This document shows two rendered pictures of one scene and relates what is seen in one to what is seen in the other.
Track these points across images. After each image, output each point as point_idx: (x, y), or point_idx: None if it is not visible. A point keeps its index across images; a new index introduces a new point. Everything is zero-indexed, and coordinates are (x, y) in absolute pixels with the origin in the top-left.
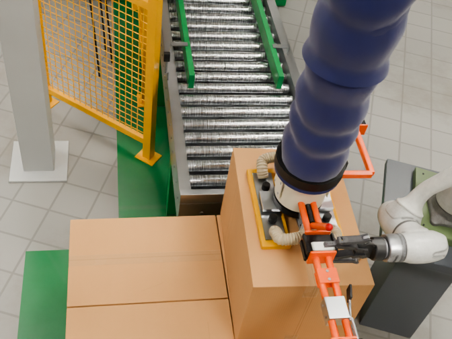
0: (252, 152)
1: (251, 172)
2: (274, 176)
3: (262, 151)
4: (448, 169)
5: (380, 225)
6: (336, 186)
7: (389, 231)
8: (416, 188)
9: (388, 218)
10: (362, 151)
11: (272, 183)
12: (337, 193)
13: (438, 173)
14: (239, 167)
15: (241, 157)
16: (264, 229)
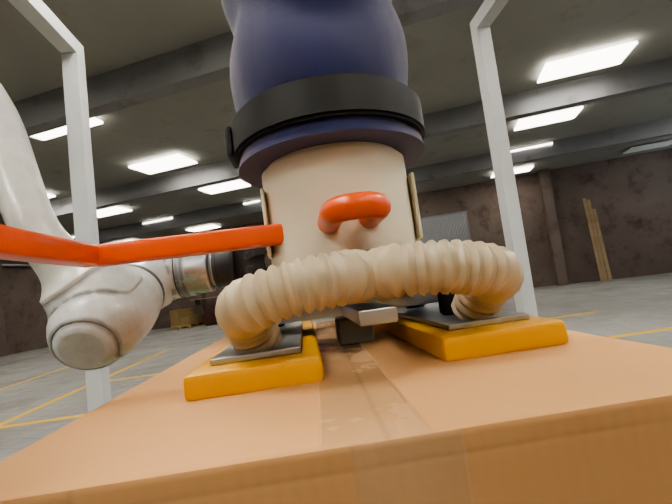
0: (630, 381)
1: (533, 319)
2: (429, 332)
3: (561, 394)
4: (19, 146)
5: (146, 330)
6: (166, 384)
7: (160, 295)
8: (56, 225)
9: (144, 287)
10: (36, 232)
11: (434, 319)
12: (181, 376)
13: (25, 168)
14: (624, 343)
15: (662, 358)
16: (429, 303)
